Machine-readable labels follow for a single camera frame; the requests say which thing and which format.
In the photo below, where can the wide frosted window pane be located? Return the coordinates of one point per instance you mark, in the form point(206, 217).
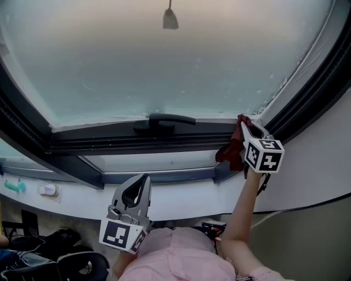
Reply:
point(13, 156)

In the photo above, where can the person's pink shirt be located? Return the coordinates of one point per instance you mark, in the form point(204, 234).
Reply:
point(178, 258)

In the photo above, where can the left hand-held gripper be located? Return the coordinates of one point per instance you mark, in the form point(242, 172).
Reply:
point(115, 236)

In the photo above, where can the black fabric bag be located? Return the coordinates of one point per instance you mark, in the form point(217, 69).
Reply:
point(60, 238)

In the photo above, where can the dark red cloth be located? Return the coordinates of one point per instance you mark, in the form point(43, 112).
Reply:
point(233, 151)

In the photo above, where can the black flat pad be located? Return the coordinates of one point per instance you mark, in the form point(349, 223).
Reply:
point(29, 222)

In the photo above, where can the frosted window with dark frame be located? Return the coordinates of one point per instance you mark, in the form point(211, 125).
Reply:
point(33, 131)

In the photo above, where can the low clear window pane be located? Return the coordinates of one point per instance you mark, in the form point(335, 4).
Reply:
point(153, 162)

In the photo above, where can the pale partition panel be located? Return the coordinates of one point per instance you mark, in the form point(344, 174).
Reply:
point(301, 247)

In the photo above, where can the teal bottle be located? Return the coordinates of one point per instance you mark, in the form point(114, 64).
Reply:
point(11, 186)

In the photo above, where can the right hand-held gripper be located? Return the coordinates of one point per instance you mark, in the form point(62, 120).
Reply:
point(270, 162)

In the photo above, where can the white-edged frosted window pane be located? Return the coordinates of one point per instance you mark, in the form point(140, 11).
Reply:
point(164, 68)

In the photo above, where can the person's left forearm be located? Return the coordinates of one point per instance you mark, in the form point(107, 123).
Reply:
point(123, 264)

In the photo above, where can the small teal cap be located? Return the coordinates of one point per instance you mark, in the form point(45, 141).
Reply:
point(22, 186)

